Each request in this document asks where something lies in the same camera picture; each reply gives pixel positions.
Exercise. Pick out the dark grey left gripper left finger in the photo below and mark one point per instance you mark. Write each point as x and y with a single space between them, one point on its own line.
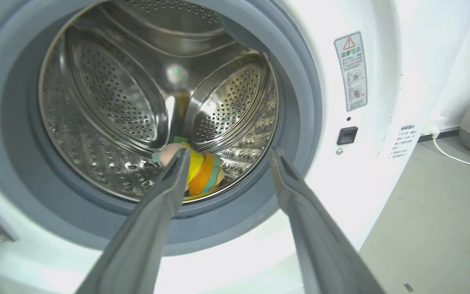
145 232

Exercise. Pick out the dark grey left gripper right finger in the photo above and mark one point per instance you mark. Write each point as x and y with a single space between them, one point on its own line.
320 241

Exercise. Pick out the colourful burger plush toy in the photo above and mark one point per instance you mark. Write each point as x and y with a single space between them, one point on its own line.
204 175

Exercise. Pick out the white front-load washing machine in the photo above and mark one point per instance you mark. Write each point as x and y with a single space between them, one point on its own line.
218 122

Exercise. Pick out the black door latch socket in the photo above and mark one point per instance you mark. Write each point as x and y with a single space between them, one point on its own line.
347 135

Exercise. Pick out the black text instruction sticker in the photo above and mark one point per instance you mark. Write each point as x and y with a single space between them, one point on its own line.
404 141

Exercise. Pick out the warning label sticker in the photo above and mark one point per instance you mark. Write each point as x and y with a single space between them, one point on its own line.
351 71

